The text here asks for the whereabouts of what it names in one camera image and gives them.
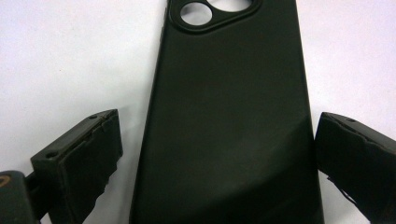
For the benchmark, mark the black phone case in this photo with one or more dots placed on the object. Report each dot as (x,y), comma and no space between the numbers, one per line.
(230,118)

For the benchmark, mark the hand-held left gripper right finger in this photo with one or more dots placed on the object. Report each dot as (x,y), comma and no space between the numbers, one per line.
(358,161)

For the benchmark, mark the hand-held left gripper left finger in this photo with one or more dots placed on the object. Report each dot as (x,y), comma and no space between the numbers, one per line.
(77,168)

